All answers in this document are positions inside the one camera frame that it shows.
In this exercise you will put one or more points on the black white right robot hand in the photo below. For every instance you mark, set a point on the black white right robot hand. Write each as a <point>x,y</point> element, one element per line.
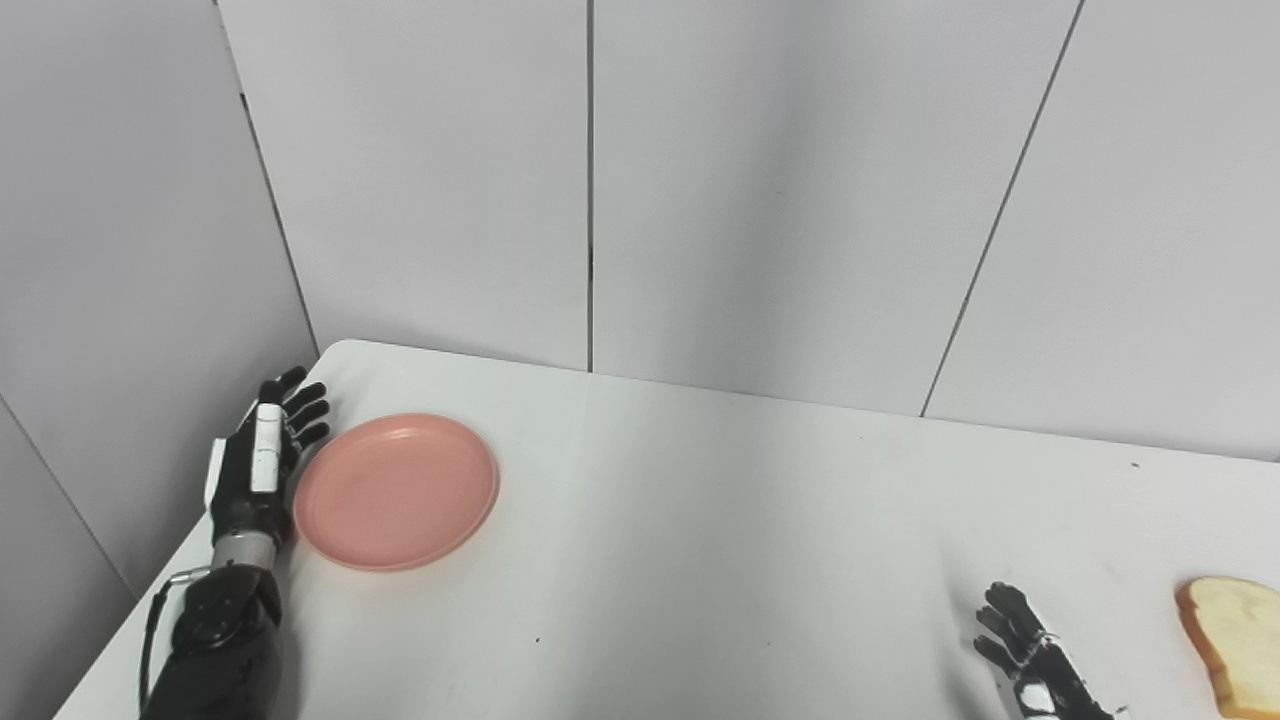
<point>1040,670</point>

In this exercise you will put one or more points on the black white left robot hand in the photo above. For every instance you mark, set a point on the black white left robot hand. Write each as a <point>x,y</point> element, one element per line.
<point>240,490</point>

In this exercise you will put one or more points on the pink round plate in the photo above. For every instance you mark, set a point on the pink round plate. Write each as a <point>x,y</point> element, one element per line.
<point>395,492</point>

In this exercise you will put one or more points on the slice of bread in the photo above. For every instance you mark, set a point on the slice of bread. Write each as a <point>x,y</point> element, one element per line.
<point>1240,640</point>

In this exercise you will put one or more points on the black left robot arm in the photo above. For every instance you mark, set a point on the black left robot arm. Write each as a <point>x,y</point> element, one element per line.
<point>225,640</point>

